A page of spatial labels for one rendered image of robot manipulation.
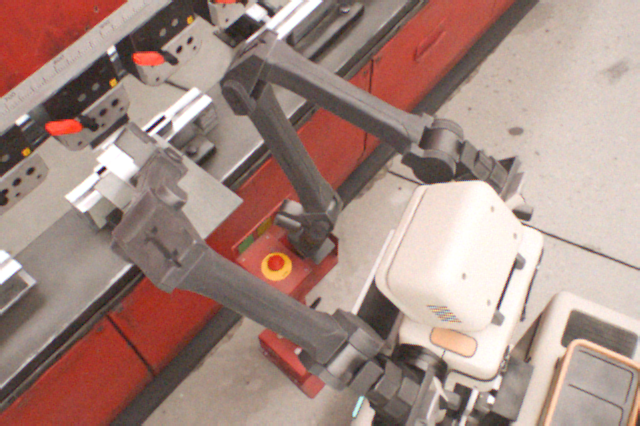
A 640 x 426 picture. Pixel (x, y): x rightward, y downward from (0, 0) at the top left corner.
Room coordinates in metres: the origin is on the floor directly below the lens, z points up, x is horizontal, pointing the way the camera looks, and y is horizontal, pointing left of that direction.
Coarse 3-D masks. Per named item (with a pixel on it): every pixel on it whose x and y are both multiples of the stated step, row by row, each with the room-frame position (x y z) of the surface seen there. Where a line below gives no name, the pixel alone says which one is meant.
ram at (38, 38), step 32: (0, 0) 0.76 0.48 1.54; (32, 0) 0.79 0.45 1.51; (64, 0) 0.82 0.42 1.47; (96, 0) 0.86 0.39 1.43; (128, 0) 0.91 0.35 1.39; (160, 0) 0.95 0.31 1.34; (0, 32) 0.74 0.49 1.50; (32, 32) 0.77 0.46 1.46; (64, 32) 0.81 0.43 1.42; (128, 32) 0.89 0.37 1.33; (0, 64) 0.72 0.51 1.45; (32, 64) 0.75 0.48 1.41; (0, 96) 0.70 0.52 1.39; (32, 96) 0.73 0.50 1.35; (0, 128) 0.68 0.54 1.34
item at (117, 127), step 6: (126, 114) 0.87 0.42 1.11; (120, 120) 0.85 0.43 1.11; (126, 120) 0.86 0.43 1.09; (114, 126) 0.84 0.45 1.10; (120, 126) 0.85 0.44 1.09; (126, 126) 0.87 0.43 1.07; (102, 132) 0.82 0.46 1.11; (108, 132) 0.83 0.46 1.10; (114, 132) 0.84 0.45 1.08; (96, 138) 0.81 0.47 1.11; (102, 138) 0.81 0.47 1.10; (108, 138) 0.83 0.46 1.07; (90, 144) 0.79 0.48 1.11; (96, 144) 0.80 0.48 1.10; (102, 144) 0.82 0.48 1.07; (96, 150) 0.80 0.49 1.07
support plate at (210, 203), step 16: (160, 144) 0.87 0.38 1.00; (112, 176) 0.78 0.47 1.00; (192, 176) 0.79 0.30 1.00; (208, 176) 0.79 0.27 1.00; (112, 192) 0.74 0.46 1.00; (128, 192) 0.74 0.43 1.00; (192, 192) 0.75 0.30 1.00; (208, 192) 0.75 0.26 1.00; (224, 192) 0.75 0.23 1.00; (192, 208) 0.71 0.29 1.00; (208, 208) 0.71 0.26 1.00; (224, 208) 0.71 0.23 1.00; (192, 224) 0.67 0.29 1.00; (208, 224) 0.67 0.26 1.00
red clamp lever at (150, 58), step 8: (160, 48) 0.93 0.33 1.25; (136, 56) 0.86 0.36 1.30; (144, 56) 0.86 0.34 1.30; (152, 56) 0.87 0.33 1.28; (160, 56) 0.89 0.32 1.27; (168, 56) 0.90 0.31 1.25; (144, 64) 0.85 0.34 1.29; (152, 64) 0.86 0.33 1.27; (160, 64) 0.88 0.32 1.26; (176, 64) 0.90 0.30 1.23
